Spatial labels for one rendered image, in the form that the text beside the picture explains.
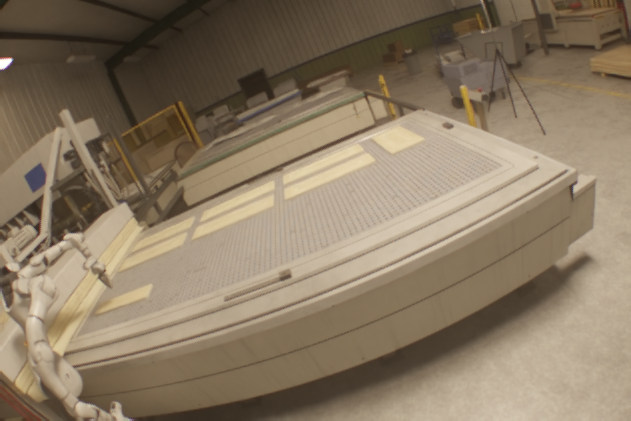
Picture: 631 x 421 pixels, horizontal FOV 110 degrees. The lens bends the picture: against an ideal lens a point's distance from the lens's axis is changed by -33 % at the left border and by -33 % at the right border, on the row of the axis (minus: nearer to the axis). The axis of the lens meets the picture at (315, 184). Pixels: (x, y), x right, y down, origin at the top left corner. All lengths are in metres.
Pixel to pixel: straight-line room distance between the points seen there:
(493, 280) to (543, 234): 0.35
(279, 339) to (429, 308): 0.72
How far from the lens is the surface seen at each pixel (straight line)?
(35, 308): 1.50
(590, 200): 2.07
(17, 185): 5.34
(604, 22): 8.87
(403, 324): 1.64
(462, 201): 1.52
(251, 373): 1.77
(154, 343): 1.71
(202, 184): 5.63
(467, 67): 5.19
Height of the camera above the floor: 1.68
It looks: 21 degrees down
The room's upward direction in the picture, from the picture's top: 24 degrees counter-clockwise
